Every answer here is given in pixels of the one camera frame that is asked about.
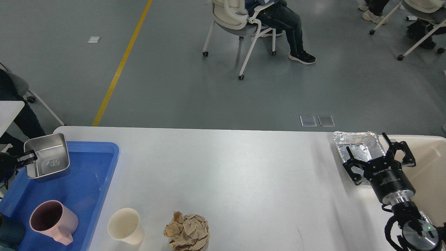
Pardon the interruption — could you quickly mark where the cream paper cup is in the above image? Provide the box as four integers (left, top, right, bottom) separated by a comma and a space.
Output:
107, 208, 145, 245

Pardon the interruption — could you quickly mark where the pink plastic mug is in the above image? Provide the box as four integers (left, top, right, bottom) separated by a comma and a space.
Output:
29, 200, 79, 246

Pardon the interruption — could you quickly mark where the blue plastic tray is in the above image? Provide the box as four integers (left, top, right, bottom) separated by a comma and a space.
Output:
0, 141, 119, 251

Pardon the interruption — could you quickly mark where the white chair right background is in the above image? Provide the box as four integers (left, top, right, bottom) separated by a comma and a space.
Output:
369, 0, 445, 61

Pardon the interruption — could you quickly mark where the white office chair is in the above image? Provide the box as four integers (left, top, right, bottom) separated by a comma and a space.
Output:
202, 0, 277, 81

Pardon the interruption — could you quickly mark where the floor outlet cover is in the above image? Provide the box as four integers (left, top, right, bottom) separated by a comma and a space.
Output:
317, 115, 335, 127
300, 115, 317, 127

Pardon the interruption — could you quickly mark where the seated person right background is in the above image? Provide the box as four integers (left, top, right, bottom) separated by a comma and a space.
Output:
358, 0, 389, 24

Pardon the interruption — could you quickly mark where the white side table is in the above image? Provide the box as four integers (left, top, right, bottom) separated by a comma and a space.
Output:
0, 101, 24, 136

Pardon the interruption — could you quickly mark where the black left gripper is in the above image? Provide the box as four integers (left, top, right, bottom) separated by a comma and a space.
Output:
0, 150, 38, 183

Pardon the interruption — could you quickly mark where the stainless steel rectangular tin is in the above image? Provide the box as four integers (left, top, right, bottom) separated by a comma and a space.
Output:
24, 133, 71, 183

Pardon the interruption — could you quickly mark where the aluminium foil tray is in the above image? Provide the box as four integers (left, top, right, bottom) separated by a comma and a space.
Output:
332, 131, 386, 185

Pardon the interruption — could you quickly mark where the crumpled brown paper ball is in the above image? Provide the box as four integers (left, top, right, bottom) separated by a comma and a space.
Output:
163, 211, 210, 251

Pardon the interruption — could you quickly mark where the floor outlet cover left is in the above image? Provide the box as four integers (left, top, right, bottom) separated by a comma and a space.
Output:
300, 115, 317, 127

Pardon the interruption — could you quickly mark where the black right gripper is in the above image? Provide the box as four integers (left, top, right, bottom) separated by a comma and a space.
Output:
343, 132, 417, 206

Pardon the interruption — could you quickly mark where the grey chair at left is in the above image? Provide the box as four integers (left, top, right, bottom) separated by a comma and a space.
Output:
0, 62, 67, 126

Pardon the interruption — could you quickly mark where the floor outlet cover right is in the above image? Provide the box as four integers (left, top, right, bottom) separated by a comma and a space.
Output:
317, 115, 335, 127

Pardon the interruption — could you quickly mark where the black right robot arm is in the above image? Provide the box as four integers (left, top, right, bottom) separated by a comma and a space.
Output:
333, 131, 445, 251

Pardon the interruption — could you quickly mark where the person in beige sweater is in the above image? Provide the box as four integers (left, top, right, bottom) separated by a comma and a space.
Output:
244, 0, 316, 65

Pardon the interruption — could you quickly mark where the beige plastic bin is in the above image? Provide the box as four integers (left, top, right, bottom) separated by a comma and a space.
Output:
389, 135, 446, 227

